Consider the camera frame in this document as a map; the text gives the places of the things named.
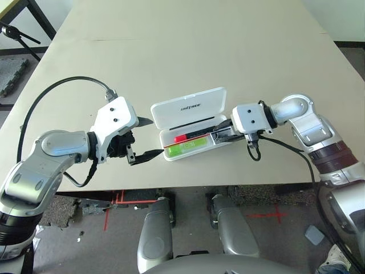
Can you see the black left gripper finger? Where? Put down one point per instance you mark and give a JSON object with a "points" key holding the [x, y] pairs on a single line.
{"points": [[145, 156], [145, 121]]}

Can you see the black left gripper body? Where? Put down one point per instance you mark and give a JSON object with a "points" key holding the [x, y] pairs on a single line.
{"points": [[119, 145]]}

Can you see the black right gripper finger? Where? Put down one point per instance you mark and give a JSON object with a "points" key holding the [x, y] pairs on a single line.
{"points": [[233, 138], [225, 125]]}

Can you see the white plastic pencil case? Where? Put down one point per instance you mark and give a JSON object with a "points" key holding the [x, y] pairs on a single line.
{"points": [[205, 98]]}

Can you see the black marker with red cap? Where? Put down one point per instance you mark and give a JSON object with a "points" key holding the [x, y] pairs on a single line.
{"points": [[180, 138]]}

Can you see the green highlighter pen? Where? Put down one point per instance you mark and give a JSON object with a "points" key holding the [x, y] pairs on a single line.
{"points": [[185, 148]]}

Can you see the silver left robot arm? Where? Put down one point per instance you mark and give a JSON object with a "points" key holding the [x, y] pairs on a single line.
{"points": [[54, 145]]}

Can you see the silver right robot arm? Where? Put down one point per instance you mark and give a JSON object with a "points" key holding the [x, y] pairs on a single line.
{"points": [[313, 128]]}

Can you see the dark speckled floor mat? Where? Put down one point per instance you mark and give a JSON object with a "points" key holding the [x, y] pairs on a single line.
{"points": [[256, 192]]}

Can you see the torn dark foam piece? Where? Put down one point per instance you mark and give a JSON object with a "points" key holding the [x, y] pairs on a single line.
{"points": [[94, 207], [57, 211]]}

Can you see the grey left robot leg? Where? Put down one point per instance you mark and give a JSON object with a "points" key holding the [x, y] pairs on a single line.
{"points": [[155, 237]]}

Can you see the grey robot leg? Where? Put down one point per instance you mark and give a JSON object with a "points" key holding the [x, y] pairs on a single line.
{"points": [[155, 237], [236, 225]]}

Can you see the grey right robot leg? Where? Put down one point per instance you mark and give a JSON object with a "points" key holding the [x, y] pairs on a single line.
{"points": [[236, 225]]}

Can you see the grey floor pad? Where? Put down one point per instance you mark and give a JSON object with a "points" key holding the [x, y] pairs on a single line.
{"points": [[314, 235]]}

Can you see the grey robot torso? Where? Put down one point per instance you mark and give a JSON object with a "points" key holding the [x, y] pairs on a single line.
{"points": [[216, 265]]}

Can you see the black foam floor mat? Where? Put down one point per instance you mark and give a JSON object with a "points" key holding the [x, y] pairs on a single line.
{"points": [[11, 74]]}

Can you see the black tripod stand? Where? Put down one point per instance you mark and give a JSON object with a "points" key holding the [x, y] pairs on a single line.
{"points": [[11, 32]]}

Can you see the white perforated clog shoe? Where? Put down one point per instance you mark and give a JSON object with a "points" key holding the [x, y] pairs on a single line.
{"points": [[338, 255]]}

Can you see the blue jeans leg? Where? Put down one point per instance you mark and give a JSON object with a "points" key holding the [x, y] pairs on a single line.
{"points": [[333, 269]]}

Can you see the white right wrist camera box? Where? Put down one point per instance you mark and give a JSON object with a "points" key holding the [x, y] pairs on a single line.
{"points": [[251, 117]]}

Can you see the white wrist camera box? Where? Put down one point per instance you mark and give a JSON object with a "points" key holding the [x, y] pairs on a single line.
{"points": [[114, 117], [251, 117]]}

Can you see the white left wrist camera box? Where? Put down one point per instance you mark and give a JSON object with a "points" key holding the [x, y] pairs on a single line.
{"points": [[114, 117]]}

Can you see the side table with black frame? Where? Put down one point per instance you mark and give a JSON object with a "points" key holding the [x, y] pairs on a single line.
{"points": [[8, 8]]}

